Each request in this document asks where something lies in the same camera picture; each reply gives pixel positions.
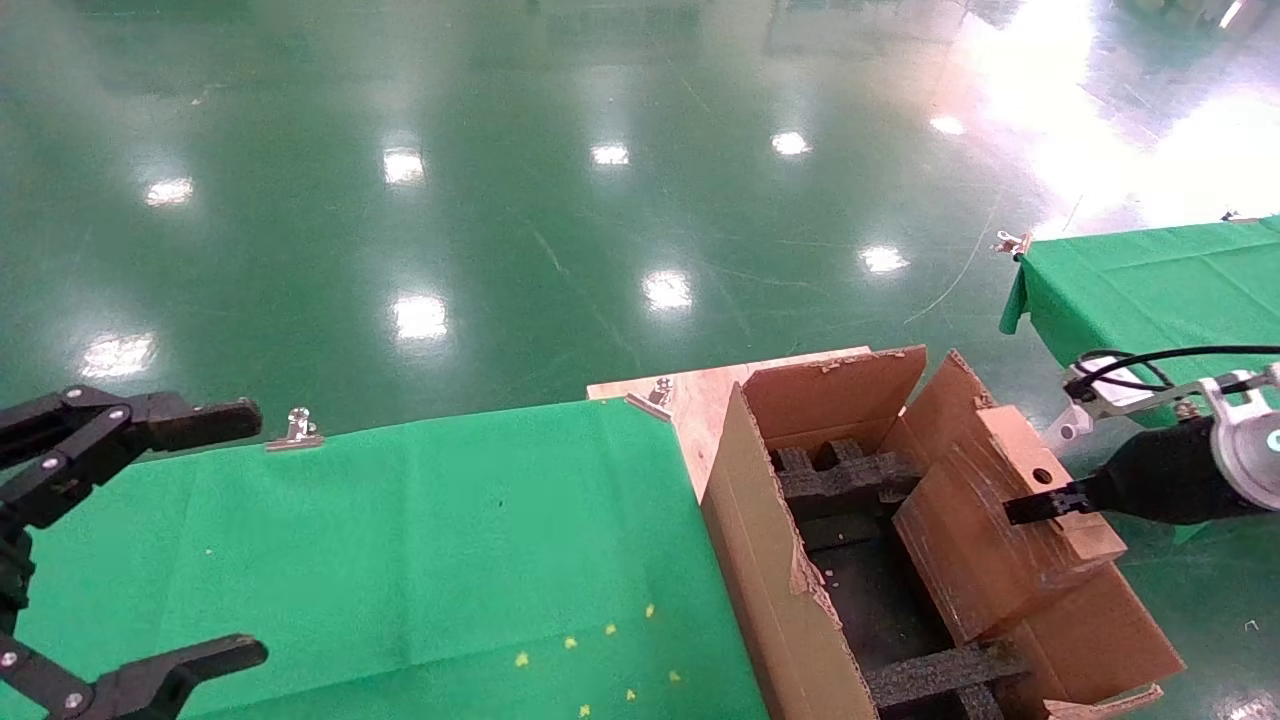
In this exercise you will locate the white table leg bracket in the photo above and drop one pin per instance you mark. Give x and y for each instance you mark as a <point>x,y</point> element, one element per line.
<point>1065,430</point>

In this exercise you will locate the black foam insert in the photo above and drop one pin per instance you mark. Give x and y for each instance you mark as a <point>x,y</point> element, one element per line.
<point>930,680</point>
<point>840,475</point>

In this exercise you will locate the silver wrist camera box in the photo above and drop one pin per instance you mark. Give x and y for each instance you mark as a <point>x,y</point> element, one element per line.
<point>1120,378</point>

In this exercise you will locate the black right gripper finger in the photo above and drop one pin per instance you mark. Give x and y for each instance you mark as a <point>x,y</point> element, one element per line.
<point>1050,503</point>

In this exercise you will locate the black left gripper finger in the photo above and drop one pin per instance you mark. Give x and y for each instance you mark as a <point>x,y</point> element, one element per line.
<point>150,422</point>
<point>150,680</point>

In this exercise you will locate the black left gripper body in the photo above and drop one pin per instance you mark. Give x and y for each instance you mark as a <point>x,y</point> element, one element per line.
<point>12,575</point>

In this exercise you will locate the large open brown carton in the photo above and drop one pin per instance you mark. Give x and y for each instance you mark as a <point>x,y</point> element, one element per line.
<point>770,560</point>

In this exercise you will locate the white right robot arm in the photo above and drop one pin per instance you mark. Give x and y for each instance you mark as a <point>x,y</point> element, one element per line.
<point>1250,450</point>

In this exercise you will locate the silver camera mount bracket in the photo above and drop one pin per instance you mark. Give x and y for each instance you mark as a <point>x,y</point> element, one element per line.
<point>1160,398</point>

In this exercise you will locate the small brown cardboard box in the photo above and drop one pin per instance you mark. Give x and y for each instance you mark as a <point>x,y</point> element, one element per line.
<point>970,540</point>

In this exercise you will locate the large green table cloth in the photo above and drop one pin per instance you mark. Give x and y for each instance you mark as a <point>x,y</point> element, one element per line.
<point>350,550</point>

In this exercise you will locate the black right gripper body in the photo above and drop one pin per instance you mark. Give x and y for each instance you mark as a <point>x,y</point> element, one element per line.
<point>1170,475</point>

